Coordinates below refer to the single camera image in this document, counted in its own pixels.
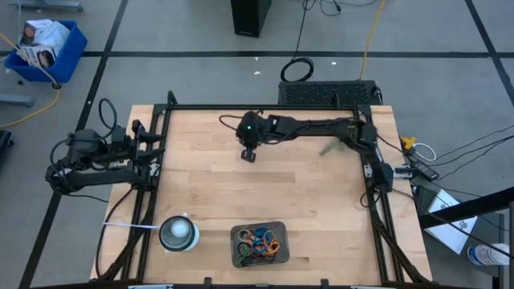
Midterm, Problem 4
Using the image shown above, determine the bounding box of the black rubber band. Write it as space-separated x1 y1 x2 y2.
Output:
240 248 278 266

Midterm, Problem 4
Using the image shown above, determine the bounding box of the yellow extension cable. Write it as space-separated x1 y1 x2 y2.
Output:
0 31 62 130
358 0 387 81

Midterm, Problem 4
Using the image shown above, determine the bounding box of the white strip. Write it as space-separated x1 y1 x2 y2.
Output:
102 221 161 230

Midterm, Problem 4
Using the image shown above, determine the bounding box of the orange rubber band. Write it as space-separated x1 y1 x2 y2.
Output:
256 239 281 256

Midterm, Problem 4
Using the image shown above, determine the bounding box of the black metal beam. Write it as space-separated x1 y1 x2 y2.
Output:
417 186 514 230

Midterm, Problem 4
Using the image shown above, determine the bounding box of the black aluminium table frame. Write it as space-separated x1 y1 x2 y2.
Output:
90 90 433 288

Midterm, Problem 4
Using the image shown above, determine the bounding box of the white cable loop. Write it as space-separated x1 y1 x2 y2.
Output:
413 142 438 162

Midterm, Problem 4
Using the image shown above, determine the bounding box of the clear plastic water bottle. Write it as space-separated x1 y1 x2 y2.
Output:
467 242 511 267

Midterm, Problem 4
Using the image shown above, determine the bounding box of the black vented equipment case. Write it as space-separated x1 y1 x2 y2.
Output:
277 79 383 108

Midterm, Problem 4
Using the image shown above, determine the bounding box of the blue plastic tote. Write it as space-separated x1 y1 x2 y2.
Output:
3 19 88 84

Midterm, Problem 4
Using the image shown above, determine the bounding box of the white round container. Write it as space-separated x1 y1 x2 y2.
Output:
158 214 201 253

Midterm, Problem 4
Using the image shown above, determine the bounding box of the green rubber band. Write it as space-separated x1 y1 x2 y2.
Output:
235 242 252 268
319 138 346 157

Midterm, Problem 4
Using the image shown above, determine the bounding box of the black coiled floor cable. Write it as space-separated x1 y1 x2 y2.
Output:
279 0 316 83

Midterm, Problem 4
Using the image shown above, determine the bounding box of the grey metal stand foot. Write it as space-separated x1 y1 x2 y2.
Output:
0 92 35 108
10 0 84 12

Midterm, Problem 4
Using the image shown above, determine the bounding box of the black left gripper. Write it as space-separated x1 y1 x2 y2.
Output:
110 119 166 162

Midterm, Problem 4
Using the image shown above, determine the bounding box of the white printed cardboard box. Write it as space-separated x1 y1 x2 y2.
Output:
18 43 58 68
19 18 71 51

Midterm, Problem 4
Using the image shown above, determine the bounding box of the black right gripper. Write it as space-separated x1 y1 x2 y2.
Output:
235 111 268 164

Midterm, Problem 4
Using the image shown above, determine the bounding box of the black computer tower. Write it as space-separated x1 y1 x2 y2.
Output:
230 0 273 39

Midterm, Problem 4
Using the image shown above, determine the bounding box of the clear grey plastic bin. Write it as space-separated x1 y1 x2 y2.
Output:
229 220 291 269

